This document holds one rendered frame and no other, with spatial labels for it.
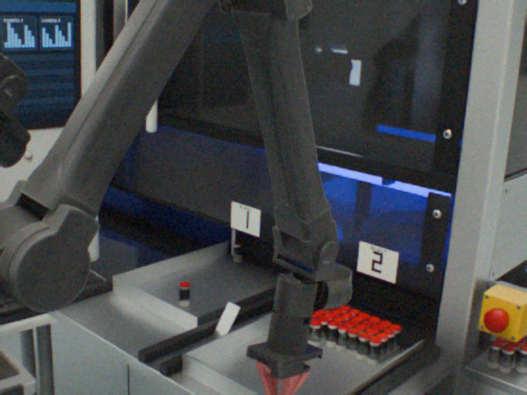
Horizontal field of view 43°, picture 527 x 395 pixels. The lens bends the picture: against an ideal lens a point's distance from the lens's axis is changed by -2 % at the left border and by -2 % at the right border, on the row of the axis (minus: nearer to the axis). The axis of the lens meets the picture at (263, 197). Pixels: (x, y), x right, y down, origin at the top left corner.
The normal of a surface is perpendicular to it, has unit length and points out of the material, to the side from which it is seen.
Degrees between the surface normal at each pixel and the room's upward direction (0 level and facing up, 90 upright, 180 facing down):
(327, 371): 0
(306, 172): 94
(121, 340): 0
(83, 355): 90
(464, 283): 90
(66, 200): 91
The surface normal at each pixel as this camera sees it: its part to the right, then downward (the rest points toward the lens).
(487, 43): -0.67, 0.17
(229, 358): 0.05, -0.96
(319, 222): 0.66, 0.30
